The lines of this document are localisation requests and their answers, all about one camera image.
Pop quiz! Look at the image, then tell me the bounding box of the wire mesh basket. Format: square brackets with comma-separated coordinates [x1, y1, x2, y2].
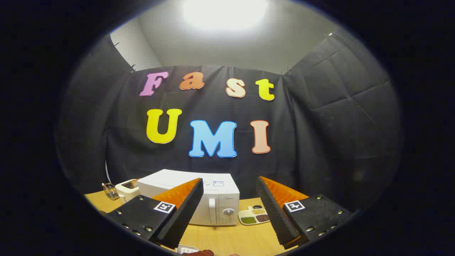
[102, 183, 119, 200]

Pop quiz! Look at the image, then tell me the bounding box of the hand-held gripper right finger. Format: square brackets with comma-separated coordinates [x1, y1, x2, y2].
[256, 176, 352, 249]

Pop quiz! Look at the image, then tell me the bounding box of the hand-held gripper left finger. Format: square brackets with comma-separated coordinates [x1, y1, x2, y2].
[106, 178, 204, 249]

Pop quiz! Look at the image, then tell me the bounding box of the white divided dish of beans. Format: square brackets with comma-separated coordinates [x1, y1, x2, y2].
[238, 206, 271, 225]

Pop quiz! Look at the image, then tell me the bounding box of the cream pop-up toaster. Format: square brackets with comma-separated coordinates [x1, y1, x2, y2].
[115, 179, 141, 204]

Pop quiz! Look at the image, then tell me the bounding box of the black backdrop cloth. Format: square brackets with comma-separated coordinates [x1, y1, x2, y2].
[55, 30, 404, 214]

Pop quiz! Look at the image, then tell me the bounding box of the white toaster oven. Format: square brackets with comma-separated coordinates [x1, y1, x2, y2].
[138, 169, 240, 226]

